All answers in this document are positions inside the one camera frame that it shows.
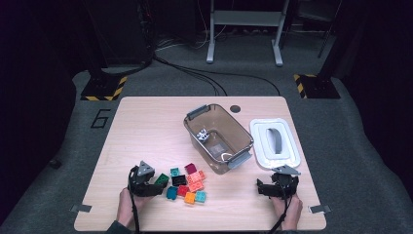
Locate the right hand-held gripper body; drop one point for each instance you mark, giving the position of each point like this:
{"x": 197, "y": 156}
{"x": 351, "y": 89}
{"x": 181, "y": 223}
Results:
{"x": 285, "y": 185}

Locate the green toy brick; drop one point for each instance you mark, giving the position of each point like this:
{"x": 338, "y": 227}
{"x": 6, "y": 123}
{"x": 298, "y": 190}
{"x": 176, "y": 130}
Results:
{"x": 163, "y": 179}

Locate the grey tape piece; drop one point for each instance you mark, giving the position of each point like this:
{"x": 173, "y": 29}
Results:
{"x": 81, "y": 208}
{"x": 319, "y": 209}

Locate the white metal stand frame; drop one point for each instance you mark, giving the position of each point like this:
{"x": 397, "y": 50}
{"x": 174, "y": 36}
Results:
{"x": 246, "y": 18}

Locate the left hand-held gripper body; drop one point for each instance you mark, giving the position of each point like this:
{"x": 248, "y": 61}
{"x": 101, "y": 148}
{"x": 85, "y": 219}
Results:
{"x": 141, "y": 182}

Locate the magenta toy brick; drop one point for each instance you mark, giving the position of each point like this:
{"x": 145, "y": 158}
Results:
{"x": 190, "y": 168}

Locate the small teal toy brick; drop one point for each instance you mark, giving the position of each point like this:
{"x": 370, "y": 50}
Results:
{"x": 175, "y": 172}

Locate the white black patterned toy brick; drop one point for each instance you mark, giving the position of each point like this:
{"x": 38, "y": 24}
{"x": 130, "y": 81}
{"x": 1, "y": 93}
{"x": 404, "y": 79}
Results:
{"x": 203, "y": 135}

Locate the dark blue toy brick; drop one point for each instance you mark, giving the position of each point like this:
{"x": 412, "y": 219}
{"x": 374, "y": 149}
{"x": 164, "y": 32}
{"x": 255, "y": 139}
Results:
{"x": 171, "y": 192}

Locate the black striped stand base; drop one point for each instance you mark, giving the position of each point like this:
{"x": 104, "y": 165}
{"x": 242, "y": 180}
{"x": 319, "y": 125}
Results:
{"x": 104, "y": 87}
{"x": 319, "y": 87}

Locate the orange toy brick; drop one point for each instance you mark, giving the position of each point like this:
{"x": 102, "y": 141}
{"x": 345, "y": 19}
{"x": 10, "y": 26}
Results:
{"x": 190, "y": 198}

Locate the person's right hand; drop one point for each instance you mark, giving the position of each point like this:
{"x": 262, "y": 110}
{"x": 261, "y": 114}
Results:
{"x": 290, "y": 213}

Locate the red toy brick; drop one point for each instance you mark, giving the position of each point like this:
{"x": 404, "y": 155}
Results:
{"x": 182, "y": 190}

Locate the clear plastic storage box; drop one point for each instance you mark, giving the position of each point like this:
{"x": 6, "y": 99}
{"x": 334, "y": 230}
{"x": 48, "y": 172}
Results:
{"x": 227, "y": 130}

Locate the person's left hand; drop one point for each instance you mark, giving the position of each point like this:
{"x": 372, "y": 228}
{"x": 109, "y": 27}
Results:
{"x": 128, "y": 209}

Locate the white bin lid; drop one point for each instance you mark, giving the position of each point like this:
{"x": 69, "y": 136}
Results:
{"x": 259, "y": 143}

